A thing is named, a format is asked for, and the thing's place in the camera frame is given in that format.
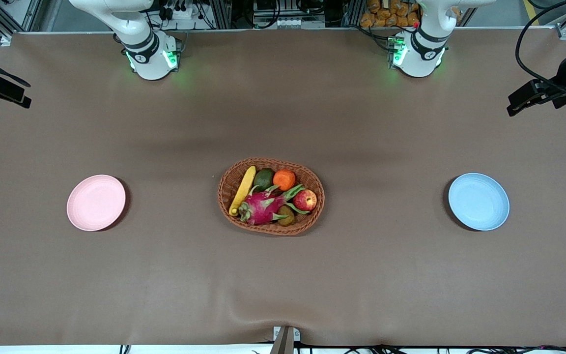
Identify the red apple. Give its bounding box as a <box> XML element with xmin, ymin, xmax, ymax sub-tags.
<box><xmin>293</xmin><ymin>189</ymin><xmax>318</xmax><ymax>212</ymax></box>

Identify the yellow banana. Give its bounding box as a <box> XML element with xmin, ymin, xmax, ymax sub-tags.
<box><xmin>229</xmin><ymin>166</ymin><xmax>257</xmax><ymax>217</ymax></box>

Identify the blue plate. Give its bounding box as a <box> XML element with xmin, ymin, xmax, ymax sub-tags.
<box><xmin>448</xmin><ymin>173</ymin><xmax>510</xmax><ymax>231</ymax></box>

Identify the pink plate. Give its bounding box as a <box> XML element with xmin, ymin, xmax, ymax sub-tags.
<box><xmin>66</xmin><ymin>175</ymin><xmax>127</xmax><ymax>232</ymax></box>

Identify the bag of orange snacks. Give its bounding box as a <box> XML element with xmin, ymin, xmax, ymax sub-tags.
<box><xmin>360</xmin><ymin>0</ymin><xmax>421</xmax><ymax>28</ymax></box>

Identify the white power strip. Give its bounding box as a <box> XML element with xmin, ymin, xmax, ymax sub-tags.
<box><xmin>158</xmin><ymin>0</ymin><xmax>205</xmax><ymax>20</ymax></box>

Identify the woven wicker basket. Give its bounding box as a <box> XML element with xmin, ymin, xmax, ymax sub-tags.
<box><xmin>218</xmin><ymin>157</ymin><xmax>325</xmax><ymax>236</ymax></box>

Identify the orange fruit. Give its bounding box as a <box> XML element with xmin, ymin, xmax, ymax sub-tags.
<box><xmin>273</xmin><ymin>169</ymin><xmax>296</xmax><ymax>192</ymax></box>

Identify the grey electronics box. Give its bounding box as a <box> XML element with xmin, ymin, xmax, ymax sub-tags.
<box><xmin>254</xmin><ymin>0</ymin><xmax>326</xmax><ymax>29</ymax></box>

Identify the green avocado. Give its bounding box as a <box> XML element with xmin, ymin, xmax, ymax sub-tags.
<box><xmin>253</xmin><ymin>168</ymin><xmax>276</xmax><ymax>192</ymax></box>

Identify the brown kiwi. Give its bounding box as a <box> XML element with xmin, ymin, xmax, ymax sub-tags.
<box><xmin>277</xmin><ymin>205</ymin><xmax>296</xmax><ymax>227</ymax></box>

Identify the pink dragon fruit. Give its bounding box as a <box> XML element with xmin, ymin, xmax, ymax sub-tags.
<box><xmin>238</xmin><ymin>184</ymin><xmax>311</xmax><ymax>226</ymax></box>

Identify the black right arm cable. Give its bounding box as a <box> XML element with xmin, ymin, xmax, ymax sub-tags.
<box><xmin>0</xmin><ymin>46</ymin><xmax>31</xmax><ymax>88</ymax></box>

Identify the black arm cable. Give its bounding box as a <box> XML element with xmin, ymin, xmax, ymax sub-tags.
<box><xmin>0</xmin><ymin>46</ymin><xmax>31</xmax><ymax>88</ymax></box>
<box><xmin>515</xmin><ymin>0</ymin><xmax>566</xmax><ymax>95</ymax></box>

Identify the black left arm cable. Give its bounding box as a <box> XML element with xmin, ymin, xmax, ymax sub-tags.
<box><xmin>515</xmin><ymin>0</ymin><xmax>566</xmax><ymax>95</ymax></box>

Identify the metal mount bracket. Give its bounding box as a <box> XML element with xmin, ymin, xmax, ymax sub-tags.
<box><xmin>269</xmin><ymin>326</ymin><xmax>301</xmax><ymax>354</ymax></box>

